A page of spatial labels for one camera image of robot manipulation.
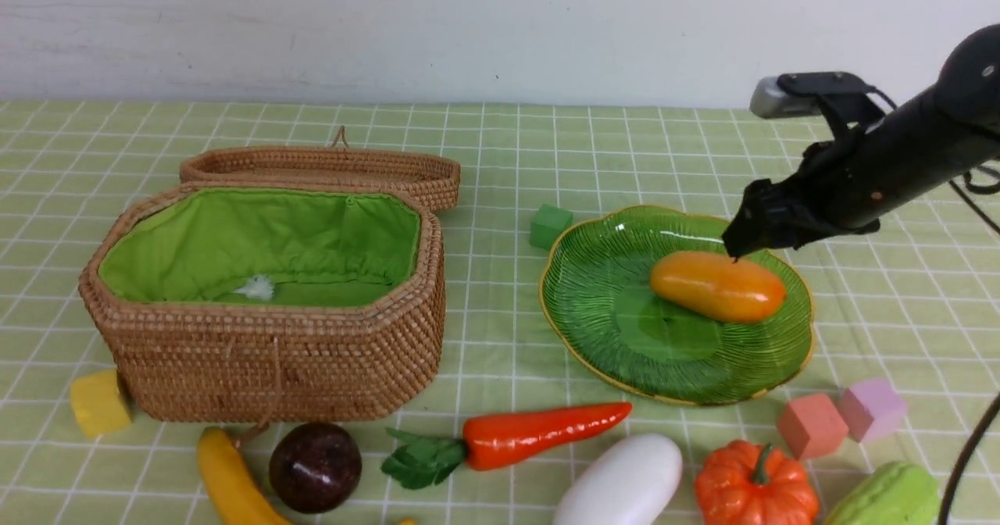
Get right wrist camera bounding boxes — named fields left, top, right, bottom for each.
left=749, top=70, right=883, bottom=123

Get red foam cube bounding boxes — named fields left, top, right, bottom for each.
left=777, top=394, right=848, bottom=460

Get yellow toy banana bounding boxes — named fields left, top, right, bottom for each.
left=195, top=426, right=290, bottom=524

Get orange yellow toy mango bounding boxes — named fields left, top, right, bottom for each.
left=649, top=251, right=788, bottom=323

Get dark purple toy mangosteen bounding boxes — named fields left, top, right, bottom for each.
left=269, top=422, right=363, bottom=514

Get green foam cube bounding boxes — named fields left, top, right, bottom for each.
left=528, top=202, right=574, bottom=252

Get orange toy carrot green leaves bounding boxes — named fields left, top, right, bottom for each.
left=380, top=402, right=633, bottom=491

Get white toy eggplant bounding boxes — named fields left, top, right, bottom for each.
left=552, top=433, right=684, bottom=524

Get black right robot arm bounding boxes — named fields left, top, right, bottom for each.
left=722, top=24, right=999, bottom=258

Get woven wicker basket green lining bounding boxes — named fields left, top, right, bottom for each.
left=78, top=182, right=446, bottom=423

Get woven wicker basket lid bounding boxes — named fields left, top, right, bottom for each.
left=179, top=127, right=462, bottom=212

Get pink foam cube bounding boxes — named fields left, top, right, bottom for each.
left=836, top=377, right=909, bottom=443

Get orange toy pumpkin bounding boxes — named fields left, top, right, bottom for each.
left=695, top=440, right=820, bottom=524

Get yellow foam cube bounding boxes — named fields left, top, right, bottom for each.
left=69, top=369, right=133, bottom=438

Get green checkered tablecloth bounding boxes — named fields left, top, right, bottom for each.
left=1, top=100, right=999, bottom=524

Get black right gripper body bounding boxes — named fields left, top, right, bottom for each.
left=723, top=111, right=923, bottom=258

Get green toy bitter gourd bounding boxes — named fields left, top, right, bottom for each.
left=823, top=461, right=941, bottom=524

